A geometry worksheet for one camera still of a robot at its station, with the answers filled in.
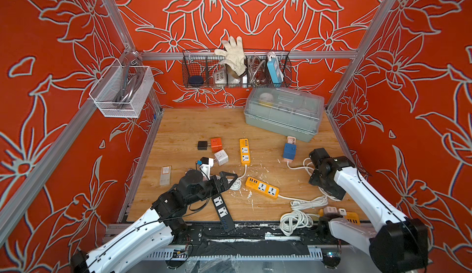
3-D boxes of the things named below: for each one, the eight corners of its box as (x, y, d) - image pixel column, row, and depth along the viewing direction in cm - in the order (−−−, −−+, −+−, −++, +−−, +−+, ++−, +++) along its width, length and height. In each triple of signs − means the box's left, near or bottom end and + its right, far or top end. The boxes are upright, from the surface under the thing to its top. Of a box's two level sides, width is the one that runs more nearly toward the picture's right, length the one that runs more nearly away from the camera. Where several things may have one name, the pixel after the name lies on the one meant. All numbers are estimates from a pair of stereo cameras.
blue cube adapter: (282, 159, 97) (284, 152, 91) (283, 149, 101) (286, 141, 95) (292, 162, 96) (295, 155, 90) (293, 151, 100) (297, 144, 94)
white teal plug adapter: (219, 166, 95) (218, 161, 91) (215, 157, 98) (214, 153, 94) (228, 162, 96) (228, 157, 92) (224, 153, 100) (224, 148, 96)
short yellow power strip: (240, 165, 95) (240, 163, 93) (239, 140, 105) (239, 138, 103) (250, 165, 95) (250, 163, 93) (248, 140, 105) (249, 137, 103)
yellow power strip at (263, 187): (244, 186, 88) (244, 184, 86) (247, 178, 91) (247, 175, 88) (277, 199, 84) (278, 197, 82) (279, 190, 86) (280, 188, 84)
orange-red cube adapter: (210, 154, 100) (209, 148, 96) (211, 144, 105) (210, 138, 100) (222, 154, 100) (221, 148, 96) (223, 144, 105) (222, 137, 100)
